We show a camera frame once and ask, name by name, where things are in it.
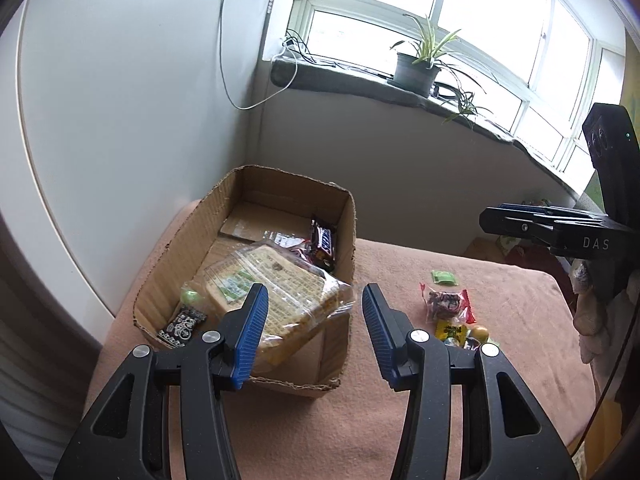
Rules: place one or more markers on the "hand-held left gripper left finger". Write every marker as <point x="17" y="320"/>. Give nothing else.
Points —
<point x="252" y="330"/>

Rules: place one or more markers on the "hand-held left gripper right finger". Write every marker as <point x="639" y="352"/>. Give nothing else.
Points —
<point x="377" y="330"/>

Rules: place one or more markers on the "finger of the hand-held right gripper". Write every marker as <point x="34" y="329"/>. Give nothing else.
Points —
<point x="530" y="208"/>
<point x="505" y="225"/>

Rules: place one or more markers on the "sliced bread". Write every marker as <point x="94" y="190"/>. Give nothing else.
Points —
<point x="285" y="280"/>

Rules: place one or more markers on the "yellow snack packet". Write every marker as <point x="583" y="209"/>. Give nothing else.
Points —
<point x="450" y="332"/>

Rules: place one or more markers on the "red clear packet dark snack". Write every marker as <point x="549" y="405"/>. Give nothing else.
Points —
<point x="447" y="305"/>

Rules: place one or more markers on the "small green packet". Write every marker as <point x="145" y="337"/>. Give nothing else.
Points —
<point x="443" y="277"/>

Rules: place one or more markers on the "brown cardboard box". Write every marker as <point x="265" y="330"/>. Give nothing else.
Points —
<point x="165" y="280"/>

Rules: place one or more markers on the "green printed snack bag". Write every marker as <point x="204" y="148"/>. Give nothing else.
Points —
<point x="509" y="243"/>

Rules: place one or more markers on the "black white patterned snack packet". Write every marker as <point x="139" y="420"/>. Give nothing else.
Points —
<point x="182" y="327"/>

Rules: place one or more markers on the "small green round candy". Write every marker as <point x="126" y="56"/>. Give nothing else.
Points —
<point x="190" y="292"/>

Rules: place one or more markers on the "clear snack wrapper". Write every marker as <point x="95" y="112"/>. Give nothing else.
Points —
<point x="285" y="240"/>

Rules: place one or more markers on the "yellow round candy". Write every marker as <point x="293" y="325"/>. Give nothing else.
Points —
<point x="480" y="334"/>

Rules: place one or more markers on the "brown chocolate bar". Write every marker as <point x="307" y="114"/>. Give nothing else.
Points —
<point x="322" y="242"/>

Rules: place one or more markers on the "black round dish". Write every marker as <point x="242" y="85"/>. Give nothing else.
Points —
<point x="446" y="90"/>

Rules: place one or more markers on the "grey flower pot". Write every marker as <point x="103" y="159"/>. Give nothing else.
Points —
<point x="412" y="72"/>

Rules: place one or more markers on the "green spider plant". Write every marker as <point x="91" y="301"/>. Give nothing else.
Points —
<point x="430" y="42"/>

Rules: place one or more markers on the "white framed window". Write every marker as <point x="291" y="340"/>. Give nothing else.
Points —
<point x="450" y="0"/>

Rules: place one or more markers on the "white cabinet panel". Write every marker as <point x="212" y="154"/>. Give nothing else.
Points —
<point x="125" y="110"/>

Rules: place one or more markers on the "white power adapter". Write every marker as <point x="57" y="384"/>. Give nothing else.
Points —
<point x="284" y="53"/>

